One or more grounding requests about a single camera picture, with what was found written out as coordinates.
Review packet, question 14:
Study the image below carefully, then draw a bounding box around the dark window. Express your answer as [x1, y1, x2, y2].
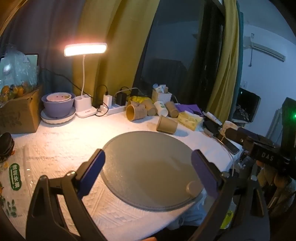
[132, 0, 226, 110]

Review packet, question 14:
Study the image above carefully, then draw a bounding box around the white power strip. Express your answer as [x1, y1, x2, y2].
[99, 104, 129, 116]

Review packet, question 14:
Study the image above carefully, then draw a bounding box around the white tablecloth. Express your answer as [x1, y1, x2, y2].
[0, 108, 244, 241]

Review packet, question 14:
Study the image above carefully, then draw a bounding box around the pile of oranges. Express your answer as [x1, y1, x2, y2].
[0, 84, 26, 103]

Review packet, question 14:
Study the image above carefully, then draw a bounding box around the black monitor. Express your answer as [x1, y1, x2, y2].
[233, 87, 261, 124]

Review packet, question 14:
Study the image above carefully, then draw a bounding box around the purple cloth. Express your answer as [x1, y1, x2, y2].
[175, 103, 207, 117]

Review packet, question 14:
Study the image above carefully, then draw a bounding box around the black charger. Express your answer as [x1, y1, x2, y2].
[115, 92, 127, 106]

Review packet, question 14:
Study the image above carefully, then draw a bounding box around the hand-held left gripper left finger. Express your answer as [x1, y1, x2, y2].
[26, 149, 107, 241]

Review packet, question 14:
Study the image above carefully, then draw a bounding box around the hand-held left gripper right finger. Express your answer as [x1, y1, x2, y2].
[187, 149, 270, 241]

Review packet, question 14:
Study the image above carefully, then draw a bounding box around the black bowl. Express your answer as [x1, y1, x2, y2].
[0, 133, 15, 163]

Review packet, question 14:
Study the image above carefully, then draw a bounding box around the black phone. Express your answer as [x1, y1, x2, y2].
[216, 136, 241, 155]

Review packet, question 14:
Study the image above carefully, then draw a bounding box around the white plate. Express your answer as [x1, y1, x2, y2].
[40, 107, 77, 125]

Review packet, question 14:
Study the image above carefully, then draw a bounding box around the white tube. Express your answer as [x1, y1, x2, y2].
[204, 111, 224, 125]

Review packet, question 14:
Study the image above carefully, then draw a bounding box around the yellow curtain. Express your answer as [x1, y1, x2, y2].
[205, 0, 240, 117]
[72, 0, 160, 110]

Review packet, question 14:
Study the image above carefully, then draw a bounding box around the person's right hand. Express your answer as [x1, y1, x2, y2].
[256, 159, 294, 202]

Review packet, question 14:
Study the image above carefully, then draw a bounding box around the white paper cup green print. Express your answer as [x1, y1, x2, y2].
[154, 101, 169, 117]

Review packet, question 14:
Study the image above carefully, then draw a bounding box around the round grey mat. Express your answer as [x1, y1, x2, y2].
[100, 131, 206, 212]

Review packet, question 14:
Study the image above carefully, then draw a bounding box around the grey curtain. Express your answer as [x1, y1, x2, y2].
[0, 0, 93, 103]

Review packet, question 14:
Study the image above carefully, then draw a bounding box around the white basket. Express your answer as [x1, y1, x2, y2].
[151, 84, 173, 104]

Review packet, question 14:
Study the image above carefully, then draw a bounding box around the yellow tissue pack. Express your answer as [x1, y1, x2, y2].
[177, 111, 204, 131]

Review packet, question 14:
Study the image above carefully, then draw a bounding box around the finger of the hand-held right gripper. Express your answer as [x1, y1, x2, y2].
[237, 127, 281, 151]
[225, 127, 243, 144]

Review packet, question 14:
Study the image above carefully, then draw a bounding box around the white printed paper cup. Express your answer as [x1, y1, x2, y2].
[219, 120, 238, 139]

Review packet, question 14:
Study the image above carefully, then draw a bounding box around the yellow plastic bag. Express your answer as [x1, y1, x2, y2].
[220, 210, 234, 230]

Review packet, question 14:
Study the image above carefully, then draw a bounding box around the purple bowl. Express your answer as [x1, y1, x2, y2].
[42, 93, 76, 119]

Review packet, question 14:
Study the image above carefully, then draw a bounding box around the clear plastic bag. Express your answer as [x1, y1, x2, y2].
[0, 44, 40, 93]

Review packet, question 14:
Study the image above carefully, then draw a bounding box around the large brown paper cup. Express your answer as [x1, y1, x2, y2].
[126, 102, 148, 122]

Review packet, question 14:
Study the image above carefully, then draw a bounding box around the white desk lamp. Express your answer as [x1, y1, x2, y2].
[64, 43, 108, 118]

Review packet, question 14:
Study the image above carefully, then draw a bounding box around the yellow cloth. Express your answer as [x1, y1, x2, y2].
[128, 95, 151, 105]

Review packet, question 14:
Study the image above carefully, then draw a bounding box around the black pouch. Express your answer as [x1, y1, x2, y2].
[203, 119, 224, 138]

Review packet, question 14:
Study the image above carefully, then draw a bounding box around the white air conditioner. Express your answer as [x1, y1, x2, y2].
[243, 37, 286, 63]

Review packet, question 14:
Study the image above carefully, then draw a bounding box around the cardboard box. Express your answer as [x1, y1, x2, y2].
[0, 89, 43, 135]

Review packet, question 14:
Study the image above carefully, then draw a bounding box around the printed plastic bag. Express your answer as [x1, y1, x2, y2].
[0, 159, 31, 224]

